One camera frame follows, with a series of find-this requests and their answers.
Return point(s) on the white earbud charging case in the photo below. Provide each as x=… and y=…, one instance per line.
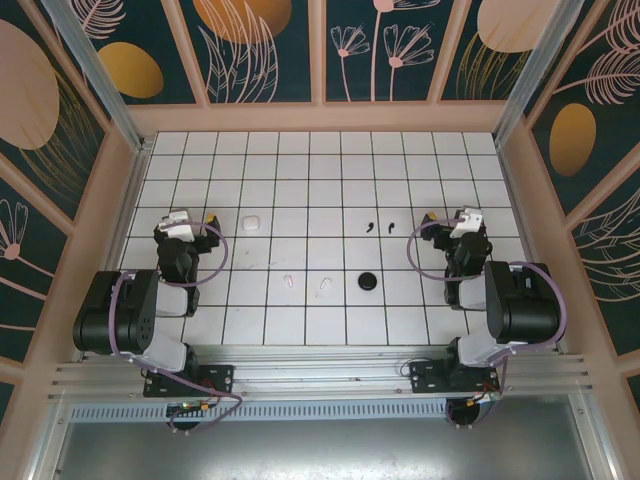
x=250, y=223

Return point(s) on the black earbud charging case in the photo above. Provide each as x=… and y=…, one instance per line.
x=367, y=281

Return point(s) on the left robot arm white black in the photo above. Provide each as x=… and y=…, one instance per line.
x=115, y=310

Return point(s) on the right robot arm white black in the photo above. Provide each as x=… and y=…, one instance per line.
x=520, y=310

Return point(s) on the grey metal sheet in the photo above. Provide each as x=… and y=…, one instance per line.
x=320, y=450

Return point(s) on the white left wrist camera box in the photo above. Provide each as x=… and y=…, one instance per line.
x=177, y=230

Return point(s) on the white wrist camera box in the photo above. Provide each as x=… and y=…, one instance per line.
x=467, y=225
x=177, y=230

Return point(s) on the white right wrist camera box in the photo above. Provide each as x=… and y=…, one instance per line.
x=467, y=225

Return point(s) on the aluminium side rail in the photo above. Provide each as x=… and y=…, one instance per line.
x=125, y=225
x=522, y=225

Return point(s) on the aluminium corner post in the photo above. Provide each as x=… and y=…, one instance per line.
x=105, y=85
x=532, y=75

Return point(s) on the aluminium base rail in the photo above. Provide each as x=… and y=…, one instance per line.
x=320, y=370

